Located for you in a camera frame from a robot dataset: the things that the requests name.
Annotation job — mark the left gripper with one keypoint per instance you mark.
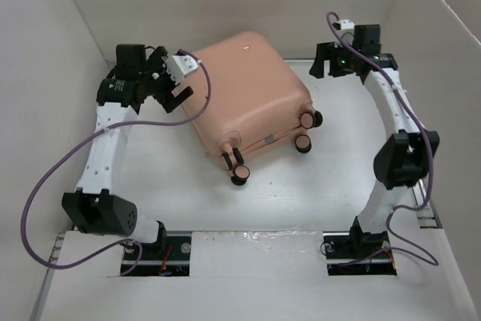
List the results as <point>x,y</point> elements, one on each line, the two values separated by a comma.
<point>169,100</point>

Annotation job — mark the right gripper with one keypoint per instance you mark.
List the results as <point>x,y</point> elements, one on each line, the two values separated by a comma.
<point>328,51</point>

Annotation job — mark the pink suitcase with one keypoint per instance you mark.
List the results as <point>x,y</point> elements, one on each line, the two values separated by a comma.
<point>247,102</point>

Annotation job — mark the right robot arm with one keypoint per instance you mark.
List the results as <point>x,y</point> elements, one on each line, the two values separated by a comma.
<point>406,157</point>

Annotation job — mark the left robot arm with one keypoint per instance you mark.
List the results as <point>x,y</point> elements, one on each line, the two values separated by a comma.
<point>94,206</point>

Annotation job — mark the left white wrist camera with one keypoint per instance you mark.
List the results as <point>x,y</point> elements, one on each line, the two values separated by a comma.
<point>180,67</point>

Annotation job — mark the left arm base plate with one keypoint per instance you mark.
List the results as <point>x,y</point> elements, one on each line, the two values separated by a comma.
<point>174,261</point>

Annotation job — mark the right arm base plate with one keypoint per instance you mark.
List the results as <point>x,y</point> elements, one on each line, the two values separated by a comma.
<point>346,256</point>

